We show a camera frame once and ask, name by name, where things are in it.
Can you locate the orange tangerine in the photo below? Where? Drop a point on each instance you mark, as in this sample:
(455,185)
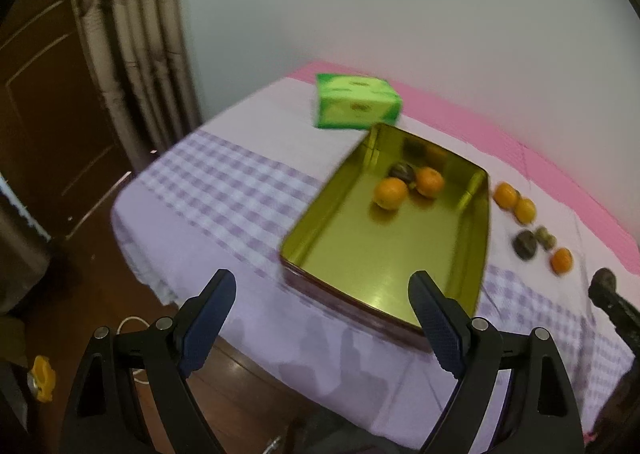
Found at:
(430,181)
(561,260)
(505,195)
(390,193)
(525,210)

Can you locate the striped grey curtain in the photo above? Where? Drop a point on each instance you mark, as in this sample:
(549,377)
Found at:
(135,43)

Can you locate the green cardboard box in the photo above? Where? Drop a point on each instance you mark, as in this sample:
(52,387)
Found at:
(357,103)

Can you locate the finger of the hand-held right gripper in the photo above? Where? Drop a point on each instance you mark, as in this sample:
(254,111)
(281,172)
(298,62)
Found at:
(612,296)

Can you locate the purple checked tablecloth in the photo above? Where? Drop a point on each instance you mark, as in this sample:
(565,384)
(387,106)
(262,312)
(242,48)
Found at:
(225,194)

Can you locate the small green fruit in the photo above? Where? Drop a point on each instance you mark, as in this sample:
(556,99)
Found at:
(545,238)

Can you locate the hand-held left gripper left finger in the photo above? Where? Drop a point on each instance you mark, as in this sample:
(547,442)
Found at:
(202,334)

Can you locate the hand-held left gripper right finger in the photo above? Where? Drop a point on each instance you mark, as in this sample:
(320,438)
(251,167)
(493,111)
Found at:
(440,329)

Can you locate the small yellow object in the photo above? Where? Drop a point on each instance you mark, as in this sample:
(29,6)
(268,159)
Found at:
(41,379)

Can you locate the dark purple passion fruit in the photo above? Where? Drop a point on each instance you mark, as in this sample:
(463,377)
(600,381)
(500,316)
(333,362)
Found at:
(401,172)
(525,244)

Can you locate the golden tin tray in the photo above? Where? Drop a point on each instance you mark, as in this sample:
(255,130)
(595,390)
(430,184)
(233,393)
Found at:
(360,259)

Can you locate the brown wooden door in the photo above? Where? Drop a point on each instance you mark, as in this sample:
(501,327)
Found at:
(45,133)

